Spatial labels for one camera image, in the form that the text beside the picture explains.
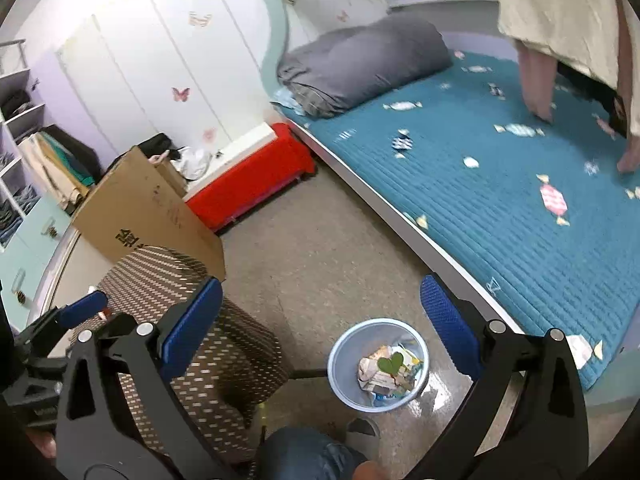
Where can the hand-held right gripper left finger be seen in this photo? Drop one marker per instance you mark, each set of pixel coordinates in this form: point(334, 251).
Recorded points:
point(192, 325)

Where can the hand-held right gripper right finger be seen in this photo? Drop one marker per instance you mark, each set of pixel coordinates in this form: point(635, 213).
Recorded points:
point(450, 325)

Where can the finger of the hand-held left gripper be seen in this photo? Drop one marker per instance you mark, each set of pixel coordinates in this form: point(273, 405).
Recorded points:
point(120, 324)
point(82, 306)

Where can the green heart-shaped wrapper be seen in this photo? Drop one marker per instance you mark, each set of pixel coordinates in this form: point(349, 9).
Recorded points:
point(390, 364)

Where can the blue plastic waste bin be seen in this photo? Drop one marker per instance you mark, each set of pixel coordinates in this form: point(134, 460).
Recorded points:
point(345, 355)

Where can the person's left hand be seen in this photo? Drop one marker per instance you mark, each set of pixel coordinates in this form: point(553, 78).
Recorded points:
point(44, 444)

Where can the round polka dot table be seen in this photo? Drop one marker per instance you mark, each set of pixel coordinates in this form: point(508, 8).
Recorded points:
point(225, 360)

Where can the pine cone drawer charm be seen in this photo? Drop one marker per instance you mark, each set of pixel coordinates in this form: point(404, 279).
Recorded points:
point(21, 296)
point(51, 230)

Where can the white shelf unit teal drawers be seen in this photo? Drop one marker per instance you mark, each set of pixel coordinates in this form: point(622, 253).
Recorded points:
point(25, 242)

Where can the large cardboard box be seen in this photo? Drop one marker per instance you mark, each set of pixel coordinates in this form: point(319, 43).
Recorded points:
point(150, 210)

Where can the teal candy print mattress pad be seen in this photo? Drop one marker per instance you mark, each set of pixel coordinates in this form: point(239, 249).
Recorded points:
point(475, 210)

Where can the grey slipper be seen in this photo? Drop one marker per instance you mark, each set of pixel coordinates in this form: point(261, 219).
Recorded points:
point(362, 431)

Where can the green hanging garment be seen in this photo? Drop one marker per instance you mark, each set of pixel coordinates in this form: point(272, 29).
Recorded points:
point(70, 162)

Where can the red bench with white top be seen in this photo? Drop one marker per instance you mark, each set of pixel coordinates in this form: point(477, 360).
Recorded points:
point(250, 185)

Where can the black hanging coat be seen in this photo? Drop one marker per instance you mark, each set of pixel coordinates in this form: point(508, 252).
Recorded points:
point(75, 144)

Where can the white plastic bag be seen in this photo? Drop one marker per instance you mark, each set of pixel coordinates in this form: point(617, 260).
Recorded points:
point(194, 162)

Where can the black clothes heap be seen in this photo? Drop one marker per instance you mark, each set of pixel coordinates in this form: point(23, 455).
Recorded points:
point(157, 144)

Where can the black folded clothes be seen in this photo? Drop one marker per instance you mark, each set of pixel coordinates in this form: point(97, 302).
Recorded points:
point(17, 102)

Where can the pink butterfly sticker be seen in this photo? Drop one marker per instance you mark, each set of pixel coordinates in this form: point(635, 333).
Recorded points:
point(180, 93)

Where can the plaid teal pillow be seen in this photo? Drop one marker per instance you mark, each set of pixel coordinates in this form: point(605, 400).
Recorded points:
point(290, 101)

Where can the white wardrobe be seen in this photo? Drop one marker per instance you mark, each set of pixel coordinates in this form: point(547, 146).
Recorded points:
point(150, 60)

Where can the pink hanging garment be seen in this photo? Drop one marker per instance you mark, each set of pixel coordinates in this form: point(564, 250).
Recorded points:
point(535, 80)

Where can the grey folded quilt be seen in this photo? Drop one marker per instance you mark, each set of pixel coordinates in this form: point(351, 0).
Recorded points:
point(365, 62)

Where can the beige butterfly sticker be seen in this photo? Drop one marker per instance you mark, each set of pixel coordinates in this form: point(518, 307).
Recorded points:
point(200, 19)

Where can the person in cream shirt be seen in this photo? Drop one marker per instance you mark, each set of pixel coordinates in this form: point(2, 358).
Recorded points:
point(550, 10)

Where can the teal bunk bed frame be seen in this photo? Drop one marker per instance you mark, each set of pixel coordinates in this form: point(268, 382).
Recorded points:
point(274, 30)

